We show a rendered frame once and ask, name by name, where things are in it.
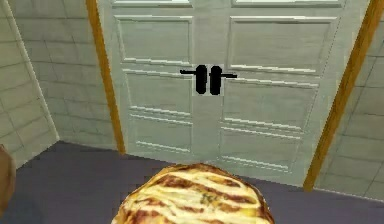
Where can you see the brown rounded object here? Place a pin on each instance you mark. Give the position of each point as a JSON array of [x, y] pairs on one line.
[[6, 180]]

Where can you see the messy pizza on paper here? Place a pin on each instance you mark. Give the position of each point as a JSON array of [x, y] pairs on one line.
[[196, 196]]

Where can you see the white panelled room door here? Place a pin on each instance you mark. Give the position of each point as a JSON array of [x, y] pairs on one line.
[[276, 96], [156, 83]]

